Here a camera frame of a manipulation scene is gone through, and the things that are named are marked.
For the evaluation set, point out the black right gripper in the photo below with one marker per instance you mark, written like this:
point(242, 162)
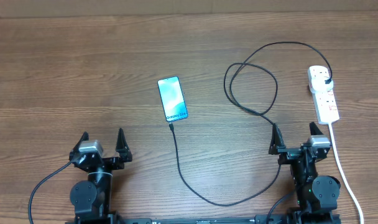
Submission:
point(288, 154)

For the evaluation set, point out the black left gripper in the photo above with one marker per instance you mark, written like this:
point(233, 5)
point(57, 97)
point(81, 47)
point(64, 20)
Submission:
point(124, 154)

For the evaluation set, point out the Samsung Galaxy smartphone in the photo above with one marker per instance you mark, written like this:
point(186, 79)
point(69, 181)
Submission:
point(172, 98)

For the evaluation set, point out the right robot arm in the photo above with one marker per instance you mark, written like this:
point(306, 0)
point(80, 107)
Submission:
point(317, 195)

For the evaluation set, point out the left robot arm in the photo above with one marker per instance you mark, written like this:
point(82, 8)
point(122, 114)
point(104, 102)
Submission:
point(91, 198)

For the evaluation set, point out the white charger plug adapter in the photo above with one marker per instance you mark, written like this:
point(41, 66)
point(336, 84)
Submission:
point(318, 85)

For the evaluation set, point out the white power strip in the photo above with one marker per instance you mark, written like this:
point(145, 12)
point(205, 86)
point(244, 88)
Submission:
point(324, 102)

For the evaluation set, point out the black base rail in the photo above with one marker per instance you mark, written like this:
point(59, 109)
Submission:
point(258, 219)

